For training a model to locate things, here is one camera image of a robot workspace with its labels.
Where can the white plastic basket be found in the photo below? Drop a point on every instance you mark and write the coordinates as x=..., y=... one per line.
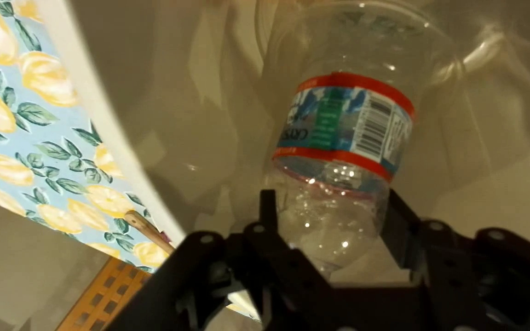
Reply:
x=189, y=108

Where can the wooden chair near basket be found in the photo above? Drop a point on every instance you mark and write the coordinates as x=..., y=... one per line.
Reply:
x=117, y=283

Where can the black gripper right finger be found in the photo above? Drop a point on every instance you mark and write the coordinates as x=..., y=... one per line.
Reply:
x=428, y=248

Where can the lemon pattern tablecloth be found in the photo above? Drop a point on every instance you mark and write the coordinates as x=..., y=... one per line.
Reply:
x=63, y=164

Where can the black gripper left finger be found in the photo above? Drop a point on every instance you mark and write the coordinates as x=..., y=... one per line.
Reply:
x=277, y=272

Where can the clear plastic water bottle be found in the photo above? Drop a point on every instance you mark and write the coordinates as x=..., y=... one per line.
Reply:
x=358, y=70

